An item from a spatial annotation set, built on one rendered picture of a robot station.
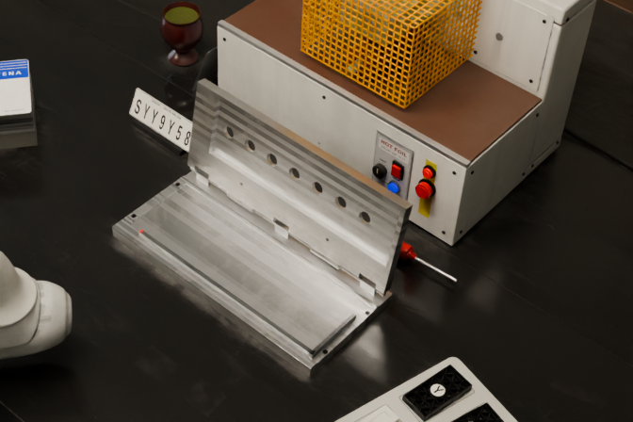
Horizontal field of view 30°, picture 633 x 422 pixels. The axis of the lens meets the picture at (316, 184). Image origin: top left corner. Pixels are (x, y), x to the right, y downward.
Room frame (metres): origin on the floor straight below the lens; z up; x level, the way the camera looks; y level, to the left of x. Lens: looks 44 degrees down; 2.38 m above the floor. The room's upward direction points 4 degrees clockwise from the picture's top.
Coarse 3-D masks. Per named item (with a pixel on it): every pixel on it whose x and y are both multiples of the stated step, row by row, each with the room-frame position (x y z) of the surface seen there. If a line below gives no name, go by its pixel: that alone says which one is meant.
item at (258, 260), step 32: (160, 192) 1.45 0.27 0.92; (192, 192) 1.46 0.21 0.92; (224, 192) 1.46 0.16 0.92; (128, 224) 1.37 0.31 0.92; (160, 224) 1.38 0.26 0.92; (192, 224) 1.38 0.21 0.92; (224, 224) 1.39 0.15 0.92; (256, 224) 1.39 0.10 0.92; (160, 256) 1.30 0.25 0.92; (192, 256) 1.31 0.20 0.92; (224, 256) 1.31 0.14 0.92; (256, 256) 1.32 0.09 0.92; (288, 256) 1.32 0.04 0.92; (192, 288) 1.25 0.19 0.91; (256, 288) 1.25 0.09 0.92; (288, 288) 1.25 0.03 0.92; (320, 288) 1.26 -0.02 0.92; (352, 288) 1.26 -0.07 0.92; (256, 320) 1.18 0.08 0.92; (288, 320) 1.19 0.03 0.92; (320, 320) 1.19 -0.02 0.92; (288, 352) 1.12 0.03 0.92; (320, 352) 1.13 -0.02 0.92
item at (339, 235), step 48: (192, 144) 1.51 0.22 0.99; (240, 144) 1.46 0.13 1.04; (288, 144) 1.41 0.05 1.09; (240, 192) 1.43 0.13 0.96; (288, 192) 1.39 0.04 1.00; (336, 192) 1.34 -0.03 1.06; (384, 192) 1.29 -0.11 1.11; (336, 240) 1.31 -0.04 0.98; (384, 240) 1.27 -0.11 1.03; (384, 288) 1.24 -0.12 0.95
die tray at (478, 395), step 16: (432, 368) 1.12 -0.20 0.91; (464, 368) 1.12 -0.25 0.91; (416, 384) 1.09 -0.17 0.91; (480, 384) 1.09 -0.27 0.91; (384, 400) 1.05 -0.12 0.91; (400, 400) 1.06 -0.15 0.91; (464, 400) 1.06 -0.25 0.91; (480, 400) 1.06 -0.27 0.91; (496, 400) 1.07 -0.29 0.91; (352, 416) 1.02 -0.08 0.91; (400, 416) 1.03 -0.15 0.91; (416, 416) 1.03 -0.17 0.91; (432, 416) 1.03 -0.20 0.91; (448, 416) 1.03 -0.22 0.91; (512, 416) 1.04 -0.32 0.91
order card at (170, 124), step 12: (144, 96) 1.66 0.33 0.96; (132, 108) 1.66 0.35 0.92; (144, 108) 1.65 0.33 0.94; (156, 108) 1.64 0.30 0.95; (168, 108) 1.63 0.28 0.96; (144, 120) 1.64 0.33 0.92; (156, 120) 1.63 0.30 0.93; (168, 120) 1.62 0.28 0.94; (180, 120) 1.61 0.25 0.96; (168, 132) 1.61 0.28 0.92; (180, 132) 1.59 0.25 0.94; (180, 144) 1.58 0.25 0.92
